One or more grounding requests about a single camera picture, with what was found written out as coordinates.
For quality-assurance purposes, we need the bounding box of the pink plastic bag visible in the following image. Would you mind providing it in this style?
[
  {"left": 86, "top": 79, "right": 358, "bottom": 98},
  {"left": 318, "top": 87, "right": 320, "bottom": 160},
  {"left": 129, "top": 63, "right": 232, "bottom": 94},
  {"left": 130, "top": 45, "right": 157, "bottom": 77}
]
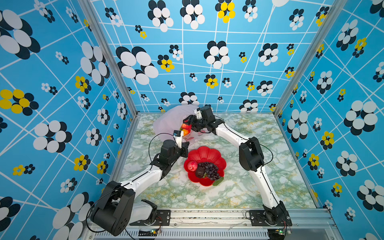
[{"left": 153, "top": 105, "right": 198, "bottom": 142}]

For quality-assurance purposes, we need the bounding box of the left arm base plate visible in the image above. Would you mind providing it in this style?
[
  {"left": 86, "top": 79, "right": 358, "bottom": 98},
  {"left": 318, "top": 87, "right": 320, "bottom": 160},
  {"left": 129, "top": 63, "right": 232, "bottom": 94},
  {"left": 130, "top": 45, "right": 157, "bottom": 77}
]
[{"left": 129, "top": 210, "right": 171, "bottom": 227}]

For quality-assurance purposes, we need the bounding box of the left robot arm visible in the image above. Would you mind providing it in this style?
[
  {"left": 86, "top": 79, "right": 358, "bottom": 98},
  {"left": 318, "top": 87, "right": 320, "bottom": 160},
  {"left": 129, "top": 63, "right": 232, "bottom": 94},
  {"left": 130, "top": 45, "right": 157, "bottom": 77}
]
[{"left": 86, "top": 140, "right": 190, "bottom": 236}]

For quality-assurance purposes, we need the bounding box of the green leaf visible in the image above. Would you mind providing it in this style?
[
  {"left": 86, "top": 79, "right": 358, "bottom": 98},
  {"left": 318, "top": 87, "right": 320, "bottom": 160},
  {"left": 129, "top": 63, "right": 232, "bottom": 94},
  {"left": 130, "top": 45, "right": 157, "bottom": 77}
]
[{"left": 213, "top": 177, "right": 224, "bottom": 186}]

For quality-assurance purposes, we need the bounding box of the red flower-shaped plate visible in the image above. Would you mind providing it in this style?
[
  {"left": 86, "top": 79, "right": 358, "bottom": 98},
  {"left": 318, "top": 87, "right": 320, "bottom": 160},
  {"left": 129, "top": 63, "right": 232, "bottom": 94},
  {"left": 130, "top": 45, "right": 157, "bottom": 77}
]
[{"left": 184, "top": 146, "right": 227, "bottom": 187}]

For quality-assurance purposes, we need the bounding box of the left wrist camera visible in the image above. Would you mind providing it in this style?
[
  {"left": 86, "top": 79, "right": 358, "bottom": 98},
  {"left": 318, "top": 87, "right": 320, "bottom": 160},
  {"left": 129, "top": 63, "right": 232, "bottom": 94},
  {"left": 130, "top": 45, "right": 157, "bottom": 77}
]
[{"left": 173, "top": 130, "right": 184, "bottom": 149}]

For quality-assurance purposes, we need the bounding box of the left aluminium corner post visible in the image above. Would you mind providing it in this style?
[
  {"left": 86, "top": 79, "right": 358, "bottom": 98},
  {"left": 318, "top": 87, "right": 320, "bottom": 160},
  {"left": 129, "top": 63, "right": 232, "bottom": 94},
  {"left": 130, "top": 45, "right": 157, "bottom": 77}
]
[{"left": 79, "top": 0, "right": 138, "bottom": 118}]

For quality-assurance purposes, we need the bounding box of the dark purple grape bunch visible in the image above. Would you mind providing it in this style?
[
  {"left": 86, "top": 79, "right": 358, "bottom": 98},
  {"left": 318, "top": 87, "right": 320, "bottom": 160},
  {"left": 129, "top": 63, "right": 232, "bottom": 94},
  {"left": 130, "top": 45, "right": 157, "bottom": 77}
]
[{"left": 198, "top": 162, "right": 221, "bottom": 181}]

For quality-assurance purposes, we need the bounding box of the yellow red mango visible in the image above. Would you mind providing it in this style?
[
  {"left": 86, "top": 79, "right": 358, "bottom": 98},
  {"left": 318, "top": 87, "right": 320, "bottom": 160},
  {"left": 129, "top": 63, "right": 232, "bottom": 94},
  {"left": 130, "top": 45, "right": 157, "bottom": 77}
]
[{"left": 182, "top": 129, "right": 191, "bottom": 137}]

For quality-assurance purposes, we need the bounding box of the right aluminium corner post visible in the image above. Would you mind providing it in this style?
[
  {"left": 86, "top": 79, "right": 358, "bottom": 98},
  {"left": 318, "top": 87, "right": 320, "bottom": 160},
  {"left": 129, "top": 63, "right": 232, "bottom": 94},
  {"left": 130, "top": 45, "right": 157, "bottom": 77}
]
[{"left": 274, "top": 0, "right": 347, "bottom": 119}]

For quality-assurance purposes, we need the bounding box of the aluminium front rail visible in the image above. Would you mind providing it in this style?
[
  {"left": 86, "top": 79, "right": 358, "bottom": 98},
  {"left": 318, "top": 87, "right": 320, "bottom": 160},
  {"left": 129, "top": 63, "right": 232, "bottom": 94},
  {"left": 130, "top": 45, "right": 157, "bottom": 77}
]
[{"left": 81, "top": 209, "right": 342, "bottom": 240}]

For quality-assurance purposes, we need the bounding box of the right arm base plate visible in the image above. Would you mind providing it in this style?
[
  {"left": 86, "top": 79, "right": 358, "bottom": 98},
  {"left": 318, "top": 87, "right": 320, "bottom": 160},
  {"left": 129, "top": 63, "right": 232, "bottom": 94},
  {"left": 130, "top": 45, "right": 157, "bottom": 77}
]
[{"left": 246, "top": 210, "right": 293, "bottom": 227}]

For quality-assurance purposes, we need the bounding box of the red strawberry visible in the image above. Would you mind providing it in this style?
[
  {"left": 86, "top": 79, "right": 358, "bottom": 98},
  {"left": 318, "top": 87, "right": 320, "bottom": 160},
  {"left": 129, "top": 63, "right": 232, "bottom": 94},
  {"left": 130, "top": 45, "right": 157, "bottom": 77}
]
[{"left": 181, "top": 123, "right": 192, "bottom": 131}]

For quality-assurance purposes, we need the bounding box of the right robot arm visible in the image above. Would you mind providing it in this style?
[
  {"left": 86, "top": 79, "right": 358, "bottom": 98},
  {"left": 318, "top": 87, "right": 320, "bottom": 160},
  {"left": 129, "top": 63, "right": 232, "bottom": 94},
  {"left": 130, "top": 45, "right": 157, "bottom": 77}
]
[{"left": 183, "top": 106, "right": 292, "bottom": 226}]

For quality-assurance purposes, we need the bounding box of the pink red apple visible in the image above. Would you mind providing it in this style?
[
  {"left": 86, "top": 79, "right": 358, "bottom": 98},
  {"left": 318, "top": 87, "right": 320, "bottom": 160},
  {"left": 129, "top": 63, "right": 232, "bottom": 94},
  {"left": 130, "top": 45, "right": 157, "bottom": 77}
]
[{"left": 187, "top": 161, "right": 199, "bottom": 172}]

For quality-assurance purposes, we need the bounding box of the aluminium corner post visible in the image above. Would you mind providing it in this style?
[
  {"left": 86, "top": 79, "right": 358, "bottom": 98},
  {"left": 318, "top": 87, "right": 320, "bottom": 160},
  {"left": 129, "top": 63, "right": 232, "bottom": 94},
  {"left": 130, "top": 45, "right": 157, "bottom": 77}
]
[
  {"left": 274, "top": 0, "right": 347, "bottom": 119},
  {"left": 79, "top": 0, "right": 138, "bottom": 118}
]

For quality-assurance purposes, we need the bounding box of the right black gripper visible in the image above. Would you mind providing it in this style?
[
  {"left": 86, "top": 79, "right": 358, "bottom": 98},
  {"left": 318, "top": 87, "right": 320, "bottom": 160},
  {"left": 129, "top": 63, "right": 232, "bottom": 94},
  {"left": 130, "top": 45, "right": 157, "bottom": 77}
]
[{"left": 182, "top": 114, "right": 209, "bottom": 132}]

